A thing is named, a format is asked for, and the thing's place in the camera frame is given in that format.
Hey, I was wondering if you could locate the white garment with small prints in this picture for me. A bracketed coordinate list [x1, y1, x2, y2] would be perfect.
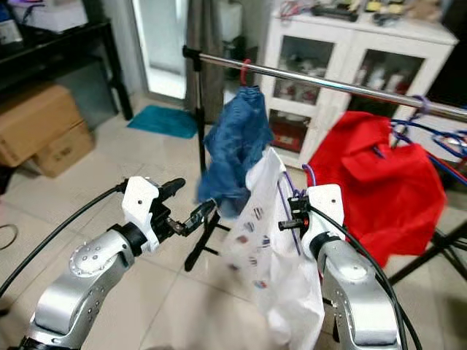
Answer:
[223, 148, 325, 350]

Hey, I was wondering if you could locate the purple wire hanger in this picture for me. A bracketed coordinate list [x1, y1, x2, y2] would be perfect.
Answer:
[388, 93, 467, 161]
[276, 163, 319, 254]

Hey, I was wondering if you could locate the red hanger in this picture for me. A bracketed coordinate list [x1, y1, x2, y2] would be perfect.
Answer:
[239, 58, 256, 88]

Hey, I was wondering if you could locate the teal floor mat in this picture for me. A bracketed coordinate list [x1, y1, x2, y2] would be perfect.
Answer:
[126, 104, 199, 139]

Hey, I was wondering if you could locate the blue denim garment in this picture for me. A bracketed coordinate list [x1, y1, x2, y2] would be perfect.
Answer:
[196, 84, 274, 218]

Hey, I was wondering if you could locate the red garment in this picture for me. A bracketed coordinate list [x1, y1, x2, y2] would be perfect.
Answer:
[306, 111, 447, 269]

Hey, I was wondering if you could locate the black rack stand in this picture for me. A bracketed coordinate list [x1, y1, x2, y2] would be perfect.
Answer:
[181, 44, 233, 273]
[387, 221, 467, 287]

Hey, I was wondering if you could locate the small cardboard box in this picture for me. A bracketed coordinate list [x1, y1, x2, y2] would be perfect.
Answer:
[35, 120, 96, 178]

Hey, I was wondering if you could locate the glass door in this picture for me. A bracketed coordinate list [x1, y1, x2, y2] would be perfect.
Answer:
[131, 0, 189, 101]

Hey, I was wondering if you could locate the large cardboard box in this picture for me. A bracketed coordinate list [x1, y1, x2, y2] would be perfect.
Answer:
[0, 82, 88, 167]

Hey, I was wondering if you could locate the grey curtain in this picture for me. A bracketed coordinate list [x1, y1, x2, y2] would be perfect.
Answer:
[185, 0, 225, 121]

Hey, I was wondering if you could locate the white glass door cabinet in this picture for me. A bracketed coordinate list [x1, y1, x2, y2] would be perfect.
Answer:
[260, 13, 459, 168]

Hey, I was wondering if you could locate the white appliance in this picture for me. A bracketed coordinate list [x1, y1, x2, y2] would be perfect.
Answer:
[219, 0, 242, 42]

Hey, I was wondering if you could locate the black shelf table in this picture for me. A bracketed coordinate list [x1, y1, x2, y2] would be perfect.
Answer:
[0, 20, 134, 121]

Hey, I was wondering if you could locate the black charger device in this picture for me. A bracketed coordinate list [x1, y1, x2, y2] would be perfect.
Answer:
[310, 4, 362, 21]

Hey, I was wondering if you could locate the white storage box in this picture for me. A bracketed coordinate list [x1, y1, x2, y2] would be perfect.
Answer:
[7, 0, 90, 34]

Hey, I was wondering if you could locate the dark bottle with label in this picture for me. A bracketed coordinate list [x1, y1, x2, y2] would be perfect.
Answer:
[0, 11, 24, 46]

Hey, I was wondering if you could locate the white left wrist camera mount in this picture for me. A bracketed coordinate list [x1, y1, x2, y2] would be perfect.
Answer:
[123, 176, 163, 252]

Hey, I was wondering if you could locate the metal clothes rail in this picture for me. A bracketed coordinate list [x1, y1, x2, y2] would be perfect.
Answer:
[182, 45, 467, 121]

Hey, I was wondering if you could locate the black floor cable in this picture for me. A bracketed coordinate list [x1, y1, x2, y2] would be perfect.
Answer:
[0, 222, 20, 253]

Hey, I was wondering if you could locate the blue wire hanger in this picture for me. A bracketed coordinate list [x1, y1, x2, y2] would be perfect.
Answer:
[398, 118, 467, 184]

